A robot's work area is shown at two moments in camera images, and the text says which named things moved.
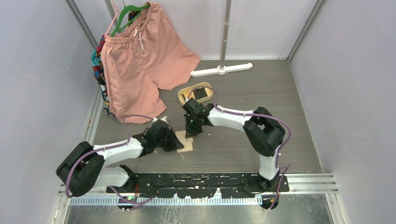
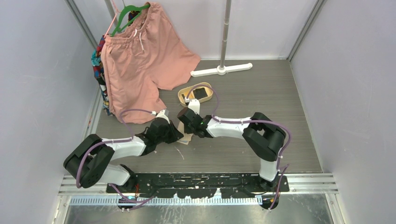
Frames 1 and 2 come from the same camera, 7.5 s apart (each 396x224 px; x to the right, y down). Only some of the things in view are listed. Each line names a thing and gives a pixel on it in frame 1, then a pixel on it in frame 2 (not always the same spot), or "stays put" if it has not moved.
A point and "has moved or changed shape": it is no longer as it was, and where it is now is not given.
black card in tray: x=200 y=93 stays put
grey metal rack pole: x=225 y=34 stays put
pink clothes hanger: x=113 y=20 stays put
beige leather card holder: x=187 y=143 has moved or changed shape
